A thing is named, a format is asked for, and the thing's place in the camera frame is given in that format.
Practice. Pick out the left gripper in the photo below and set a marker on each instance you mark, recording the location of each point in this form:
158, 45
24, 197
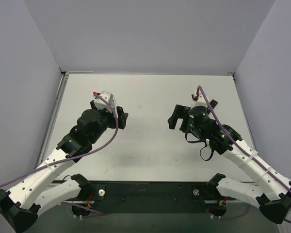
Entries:
118, 117

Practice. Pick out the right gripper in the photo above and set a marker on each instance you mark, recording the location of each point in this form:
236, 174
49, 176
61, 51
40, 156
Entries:
182, 111

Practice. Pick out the black remote control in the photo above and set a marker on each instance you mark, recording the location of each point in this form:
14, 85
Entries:
213, 103

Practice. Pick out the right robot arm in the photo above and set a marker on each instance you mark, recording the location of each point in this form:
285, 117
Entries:
270, 193

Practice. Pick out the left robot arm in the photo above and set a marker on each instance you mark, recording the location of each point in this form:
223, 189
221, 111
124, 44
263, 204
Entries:
22, 204

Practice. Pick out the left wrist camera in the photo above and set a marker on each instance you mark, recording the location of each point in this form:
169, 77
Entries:
108, 97

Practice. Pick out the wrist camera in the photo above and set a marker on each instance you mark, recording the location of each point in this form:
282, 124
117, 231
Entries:
198, 100
108, 97

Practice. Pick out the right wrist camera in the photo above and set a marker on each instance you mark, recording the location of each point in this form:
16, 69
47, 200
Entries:
198, 100

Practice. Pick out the aluminium frame rail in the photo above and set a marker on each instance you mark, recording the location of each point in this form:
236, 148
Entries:
58, 99

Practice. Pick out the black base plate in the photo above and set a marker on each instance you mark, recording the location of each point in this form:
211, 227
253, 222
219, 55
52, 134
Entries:
115, 197

